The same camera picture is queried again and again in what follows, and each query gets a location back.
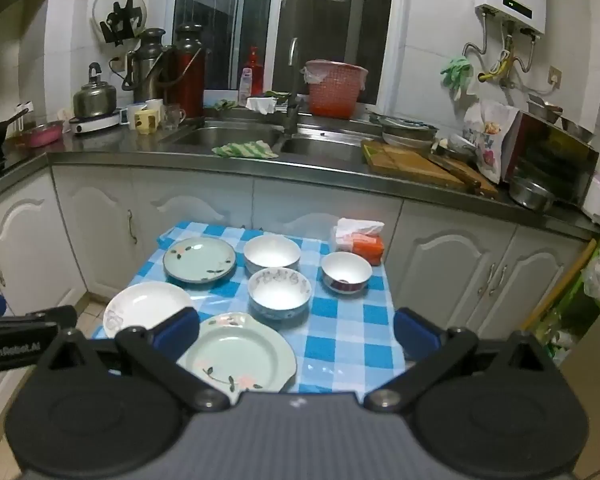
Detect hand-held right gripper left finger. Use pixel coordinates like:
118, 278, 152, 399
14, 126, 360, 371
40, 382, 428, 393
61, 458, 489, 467
36, 307, 232, 413

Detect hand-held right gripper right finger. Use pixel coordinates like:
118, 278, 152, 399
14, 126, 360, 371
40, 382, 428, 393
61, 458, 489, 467
362, 307, 563, 413

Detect white plate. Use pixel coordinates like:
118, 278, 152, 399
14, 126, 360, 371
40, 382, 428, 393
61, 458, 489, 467
103, 281, 197, 339

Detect round green floral plate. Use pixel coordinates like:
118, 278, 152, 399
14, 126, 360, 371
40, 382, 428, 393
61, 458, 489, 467
162, 236, 237, 285

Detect red and white bowl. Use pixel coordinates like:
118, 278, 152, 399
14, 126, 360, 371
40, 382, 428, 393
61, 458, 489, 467
321, 251, 373, 295

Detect blue cartoon bowl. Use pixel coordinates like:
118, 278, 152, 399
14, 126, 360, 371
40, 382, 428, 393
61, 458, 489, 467
247, 267, 312, 321

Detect plain white bowl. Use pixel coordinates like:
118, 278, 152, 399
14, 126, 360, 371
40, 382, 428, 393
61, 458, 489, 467
243, 233, 302, 276

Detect blue checked tablecloth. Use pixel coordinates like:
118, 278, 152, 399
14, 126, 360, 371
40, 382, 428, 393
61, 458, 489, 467
92, 220, 407, 397

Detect orange and white tissue pack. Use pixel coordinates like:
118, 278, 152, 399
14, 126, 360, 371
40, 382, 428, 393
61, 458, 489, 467
330, 217, 386, 267

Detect wooden stick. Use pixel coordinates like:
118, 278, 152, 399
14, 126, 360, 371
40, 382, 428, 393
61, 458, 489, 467
522, 239, 599, 331

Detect green bin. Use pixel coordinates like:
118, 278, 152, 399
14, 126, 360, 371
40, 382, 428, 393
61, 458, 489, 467
547, 224, 600, 353

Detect narrow wooden board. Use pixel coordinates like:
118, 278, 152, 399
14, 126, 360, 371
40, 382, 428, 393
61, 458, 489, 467
427, 152, 499, 197

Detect wooden cutting board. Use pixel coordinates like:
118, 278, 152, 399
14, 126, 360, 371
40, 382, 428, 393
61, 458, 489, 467
361, 140, 469, 192

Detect pink container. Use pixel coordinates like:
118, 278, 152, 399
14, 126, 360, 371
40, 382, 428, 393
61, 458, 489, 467
21, 122, 65, 148

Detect steel bowl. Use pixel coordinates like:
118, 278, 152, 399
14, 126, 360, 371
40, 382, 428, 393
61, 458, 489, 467
508, 176, 556, 211

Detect clear oil container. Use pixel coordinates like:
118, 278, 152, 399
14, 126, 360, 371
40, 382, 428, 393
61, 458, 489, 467
13, 103, 36, 139

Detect green striped cloth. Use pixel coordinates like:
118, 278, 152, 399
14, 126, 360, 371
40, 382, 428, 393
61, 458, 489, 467
212, 141, 277, 161

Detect white induction cooker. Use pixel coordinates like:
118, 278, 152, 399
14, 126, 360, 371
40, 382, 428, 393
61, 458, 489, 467
69, 111, 124, 136

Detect stack of metal basins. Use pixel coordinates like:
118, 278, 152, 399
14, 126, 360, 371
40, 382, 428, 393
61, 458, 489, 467
369, 112, 439, 151

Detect floral plastic bag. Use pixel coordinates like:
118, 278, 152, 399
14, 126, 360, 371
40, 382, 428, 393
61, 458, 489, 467
461, 100, 522, 184

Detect steel double sink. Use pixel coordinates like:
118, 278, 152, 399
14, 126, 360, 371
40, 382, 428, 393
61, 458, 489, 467
161, 119, 367, 164

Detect yellow mug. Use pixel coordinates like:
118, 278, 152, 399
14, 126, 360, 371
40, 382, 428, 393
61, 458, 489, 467
134, 107, 164, 135

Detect white and blue cup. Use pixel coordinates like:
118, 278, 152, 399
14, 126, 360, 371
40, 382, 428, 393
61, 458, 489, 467
126, 103, 148, 130

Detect glass cup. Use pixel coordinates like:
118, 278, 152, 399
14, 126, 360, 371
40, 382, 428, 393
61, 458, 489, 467
162, 104, 187, 129

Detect red dish cabinet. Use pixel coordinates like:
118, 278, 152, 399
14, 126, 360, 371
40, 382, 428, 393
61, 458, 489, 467
501, 110, 600, 209

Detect steel kettle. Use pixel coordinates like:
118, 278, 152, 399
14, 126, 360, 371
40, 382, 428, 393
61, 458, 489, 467
72, 62, 118, 118

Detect white rag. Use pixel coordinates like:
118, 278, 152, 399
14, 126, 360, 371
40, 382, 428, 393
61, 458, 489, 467
245, 95, 279, 116

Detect steel faucet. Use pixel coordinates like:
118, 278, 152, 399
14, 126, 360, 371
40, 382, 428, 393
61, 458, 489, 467
280, 91, 304, 137

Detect red thermos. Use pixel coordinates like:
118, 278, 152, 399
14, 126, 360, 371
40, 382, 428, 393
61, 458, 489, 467
172, 23, 206, 118

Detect red plastic basket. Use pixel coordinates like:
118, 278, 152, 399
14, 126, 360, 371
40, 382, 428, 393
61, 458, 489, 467
304, 60, 369, 120

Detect white bottle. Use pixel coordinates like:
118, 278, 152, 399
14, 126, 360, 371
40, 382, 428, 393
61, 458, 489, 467
238, 67, 254, 106

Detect green rubber gloves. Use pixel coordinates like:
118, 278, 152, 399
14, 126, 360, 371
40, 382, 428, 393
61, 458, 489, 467
440, 56, 474, 92

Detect dark metal thermos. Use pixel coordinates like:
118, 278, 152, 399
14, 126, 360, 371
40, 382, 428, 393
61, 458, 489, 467
121, 28, 174, 106

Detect red dish soap bottle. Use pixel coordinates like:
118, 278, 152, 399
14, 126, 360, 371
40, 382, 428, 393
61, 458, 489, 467
247, 46, 265, 97

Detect sliding window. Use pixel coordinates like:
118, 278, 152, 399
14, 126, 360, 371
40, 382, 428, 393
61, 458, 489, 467
165, 0, 407, 107

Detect yellow gas hose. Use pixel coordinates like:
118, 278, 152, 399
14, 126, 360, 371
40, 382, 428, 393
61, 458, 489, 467
477, 35, 514, 84

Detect metal flexible hose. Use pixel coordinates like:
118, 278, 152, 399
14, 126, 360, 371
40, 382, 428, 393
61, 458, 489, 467
462, 12, 492, 59
510, 30, 539, 79

